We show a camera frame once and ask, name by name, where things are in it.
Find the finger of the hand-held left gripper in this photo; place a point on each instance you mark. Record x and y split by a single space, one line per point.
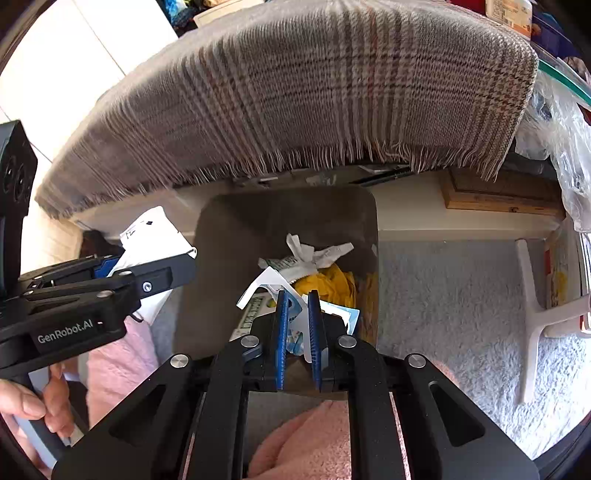
171 272
105 267

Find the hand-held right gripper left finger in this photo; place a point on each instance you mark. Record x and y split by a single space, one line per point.
281 341

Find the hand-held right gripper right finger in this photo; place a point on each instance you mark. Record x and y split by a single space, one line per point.
315 341

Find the white and blue plastic wrapper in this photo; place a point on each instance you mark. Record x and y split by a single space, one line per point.
298 318

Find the green printed packet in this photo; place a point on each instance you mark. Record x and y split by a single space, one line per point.
254 318

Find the blue and white packet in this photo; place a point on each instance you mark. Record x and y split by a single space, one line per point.
344 316

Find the white paper sheet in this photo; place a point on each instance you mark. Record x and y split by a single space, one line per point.
157 235

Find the white card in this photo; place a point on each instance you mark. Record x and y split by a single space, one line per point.
263 286

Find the yellow wrapper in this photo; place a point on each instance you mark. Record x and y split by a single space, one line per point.
332 281

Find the printed white paper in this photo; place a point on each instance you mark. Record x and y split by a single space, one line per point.
309 256

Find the person's left hand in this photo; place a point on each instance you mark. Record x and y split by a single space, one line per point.
23 399

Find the person's left leg pink trousers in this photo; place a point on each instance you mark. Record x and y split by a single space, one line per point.
120 364

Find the person's leg pink trousers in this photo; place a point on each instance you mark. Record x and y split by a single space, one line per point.
314 443
120 364

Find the person's right leg pink trousers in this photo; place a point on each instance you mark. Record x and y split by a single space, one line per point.
314 443

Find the pale fluffy rug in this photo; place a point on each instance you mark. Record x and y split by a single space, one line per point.
438 300

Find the white furniture base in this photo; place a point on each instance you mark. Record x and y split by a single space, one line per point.
415 207

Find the white plastic stand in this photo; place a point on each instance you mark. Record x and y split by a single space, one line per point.
531 323

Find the grey plaid fringed blanket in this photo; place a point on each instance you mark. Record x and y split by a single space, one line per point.
300 92

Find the wooden board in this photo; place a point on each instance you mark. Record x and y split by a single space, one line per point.
498 196

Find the white box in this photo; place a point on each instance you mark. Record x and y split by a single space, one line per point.
217 16

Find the clear plastic storage box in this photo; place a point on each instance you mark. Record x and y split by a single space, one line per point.
565 267

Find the clear plastic bag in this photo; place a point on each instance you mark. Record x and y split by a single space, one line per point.
563 138

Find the green plastic strip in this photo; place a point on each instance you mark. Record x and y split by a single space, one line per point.
565 81

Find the cardboard box with label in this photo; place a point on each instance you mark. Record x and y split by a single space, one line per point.
508 18

